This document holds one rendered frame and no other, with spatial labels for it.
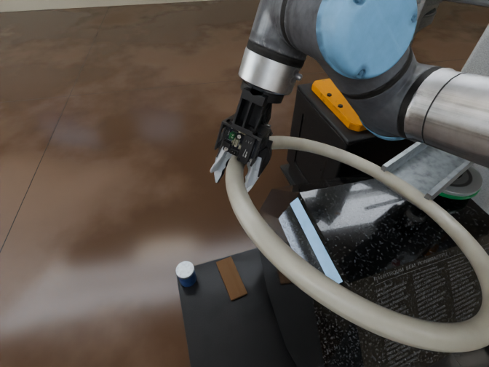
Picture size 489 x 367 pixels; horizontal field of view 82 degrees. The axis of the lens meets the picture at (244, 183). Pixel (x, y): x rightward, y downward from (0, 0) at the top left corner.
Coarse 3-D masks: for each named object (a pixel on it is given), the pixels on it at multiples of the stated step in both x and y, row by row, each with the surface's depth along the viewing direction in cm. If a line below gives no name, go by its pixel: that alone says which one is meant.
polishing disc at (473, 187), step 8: (472, 168) 100; (464, 176) 98; (472, 176) 98; (480, 176) 98; (456, 184) 95; (464, 184) 95; (472, 184) 95; (480, 184) 95; (448, 192) 93; (456, 192) 93; (464, 192) 93; (472, 192) 93
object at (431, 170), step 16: (416, 144) 72; (400, 160) 69; (416, 160) 74; (432, 160) 74; (448, 160) 74; (464, 160) 75; (400, 176) 70; (416, 176) 70; (432, 176) 70; (448, 176) 64; (432, 192) 60
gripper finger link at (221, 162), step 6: (222, 150) 53; (222, 156) 51; (228, 156) 53; (216, 162) 51; (222, 162) 54; (216, 168) 53; (222, 168) 55; (216, 174) 56; (222, 174) 56; (216, 180) 57
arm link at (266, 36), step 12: (264, 0) 37; (276, 0) 34; (264, 12) 37; (276, 12) 35; (264, 24) 37; (276, 24) 36; (252, 36) 39; (264, 36) 38; (276, 36) 37; (252, 48) 39; (264, 48) 38; (276, 48) 38; (288, 48) 38; (276, 60) 38; (288, 60) 39; (300, 60) 40
